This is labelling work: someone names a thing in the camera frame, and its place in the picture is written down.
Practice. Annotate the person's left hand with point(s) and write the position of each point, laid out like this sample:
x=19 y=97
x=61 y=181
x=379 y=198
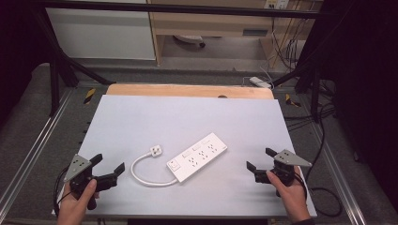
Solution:
x=72 y=209

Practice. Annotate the black metal crossbar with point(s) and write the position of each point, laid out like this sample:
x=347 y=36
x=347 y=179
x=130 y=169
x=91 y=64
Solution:
x=187 y=8

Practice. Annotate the wooden table board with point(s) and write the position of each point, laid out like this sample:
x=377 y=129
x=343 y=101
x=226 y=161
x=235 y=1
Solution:
x=187 y=91

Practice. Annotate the yellow black tape strip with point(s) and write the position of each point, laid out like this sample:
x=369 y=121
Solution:
x=292 y=101
x=89 y=96

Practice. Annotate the white wall outlet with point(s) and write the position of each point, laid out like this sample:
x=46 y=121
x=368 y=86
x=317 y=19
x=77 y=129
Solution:
x=276 y=3

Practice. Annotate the white chair base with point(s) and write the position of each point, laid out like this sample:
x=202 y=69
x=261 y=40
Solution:
x=191 y=39

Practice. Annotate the aluminium floor rail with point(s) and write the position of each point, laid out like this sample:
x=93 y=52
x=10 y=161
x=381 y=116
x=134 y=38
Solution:
x=341 y=184
x=34 y=146

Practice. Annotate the white floor power strip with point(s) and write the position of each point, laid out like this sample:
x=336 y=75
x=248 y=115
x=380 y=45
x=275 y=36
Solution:
x=259 y=82

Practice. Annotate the light wooden desk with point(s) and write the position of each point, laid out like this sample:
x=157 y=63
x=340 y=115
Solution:
x=212 y=22

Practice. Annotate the white plug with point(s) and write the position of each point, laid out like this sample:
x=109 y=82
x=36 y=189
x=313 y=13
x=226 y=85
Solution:
x=156 y=150

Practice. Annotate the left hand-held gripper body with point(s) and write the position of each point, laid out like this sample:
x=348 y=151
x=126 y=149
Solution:
x=80 y=175

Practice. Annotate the black metal frame stand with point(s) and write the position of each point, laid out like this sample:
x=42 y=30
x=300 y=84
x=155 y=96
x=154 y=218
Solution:
x=309 y=78
x=56 y=72

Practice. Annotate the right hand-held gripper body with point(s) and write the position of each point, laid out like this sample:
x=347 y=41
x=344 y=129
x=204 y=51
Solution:
x=286 y=159

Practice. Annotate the black curtain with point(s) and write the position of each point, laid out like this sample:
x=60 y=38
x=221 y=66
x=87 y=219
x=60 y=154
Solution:
x=363 y=78
x=18 y=47

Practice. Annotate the person's right hand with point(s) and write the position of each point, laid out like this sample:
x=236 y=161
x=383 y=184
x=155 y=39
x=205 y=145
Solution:
x=292 y=198

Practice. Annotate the white cabinet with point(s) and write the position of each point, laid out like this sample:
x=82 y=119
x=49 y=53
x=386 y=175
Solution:
x=100 y=34

